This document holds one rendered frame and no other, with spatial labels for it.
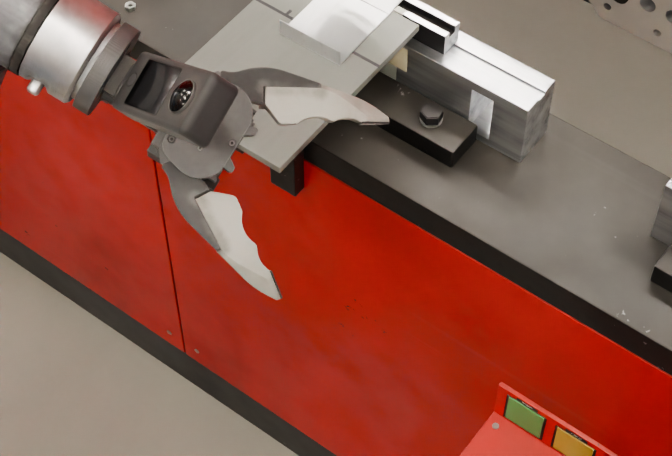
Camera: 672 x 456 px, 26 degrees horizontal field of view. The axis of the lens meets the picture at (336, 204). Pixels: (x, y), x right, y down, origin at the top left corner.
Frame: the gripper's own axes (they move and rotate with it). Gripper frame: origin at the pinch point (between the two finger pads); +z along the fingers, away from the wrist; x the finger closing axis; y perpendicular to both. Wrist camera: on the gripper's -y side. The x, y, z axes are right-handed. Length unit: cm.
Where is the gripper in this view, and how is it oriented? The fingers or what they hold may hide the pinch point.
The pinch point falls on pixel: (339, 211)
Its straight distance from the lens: 103.7
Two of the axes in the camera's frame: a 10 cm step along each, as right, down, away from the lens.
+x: -5.2, 8.5, -0.9
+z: 8.4, 5.3, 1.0
